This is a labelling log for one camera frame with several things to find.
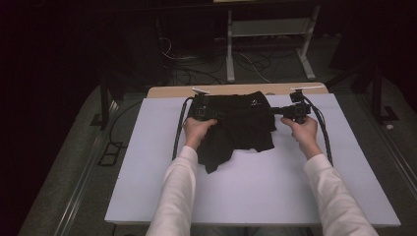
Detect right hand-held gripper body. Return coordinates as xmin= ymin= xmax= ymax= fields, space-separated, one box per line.
xmin=288 ymin=85 xmax=325 ymax=126

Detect black floor frame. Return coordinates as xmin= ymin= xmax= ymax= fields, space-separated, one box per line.
xmin=97 ymin=141 xmax=124 ymax=167

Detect white metal stand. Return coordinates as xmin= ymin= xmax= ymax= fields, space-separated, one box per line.
xmin=225 ymin=4 xmax=322 ymax=84

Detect right hand-held gripper black cable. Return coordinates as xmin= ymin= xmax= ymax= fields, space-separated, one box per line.
xmin=303 ymin=94 xmax=334 ymax=167

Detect person's right hand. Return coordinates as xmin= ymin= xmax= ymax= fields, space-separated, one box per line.
xmin=280 ymin=115 xmax=325 ymax=161

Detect black floor cable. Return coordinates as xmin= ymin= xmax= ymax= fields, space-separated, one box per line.
xmin=108 ymin=99 xmax=143 ymax=149

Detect tangle of floor cables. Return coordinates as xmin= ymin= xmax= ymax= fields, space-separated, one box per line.
xmin=158 ymin=34 xmax=273 ymax=87

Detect black metal stand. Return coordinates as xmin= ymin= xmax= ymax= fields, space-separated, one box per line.
xmin=370 ymin=63 xmax=400 ymax=125
xmin=89 ymin=70 xmax=120 ymax=130

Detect hand-held gripper black cable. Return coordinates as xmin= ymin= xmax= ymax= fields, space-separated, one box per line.
xmin=171 ymin=95 xmax=195 ymax=162
xmin=303 ymin=94 xmax=334 ymax=167

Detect person's left hand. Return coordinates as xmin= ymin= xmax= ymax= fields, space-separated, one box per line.
xmin=182 ymin=116 xmax=218 ymax=152

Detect black shorts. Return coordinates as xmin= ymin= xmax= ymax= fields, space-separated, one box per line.
xmin=188 ymin=90 xmax=278 ymax=175

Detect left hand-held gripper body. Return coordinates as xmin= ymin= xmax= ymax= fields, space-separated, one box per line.
xmin=188 ymin=86 xmax=220 ymax=122

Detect left hand-held gripper black cable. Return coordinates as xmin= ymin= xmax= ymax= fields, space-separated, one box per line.
xmin=171 ymin=95 xmax=195 ymax=162

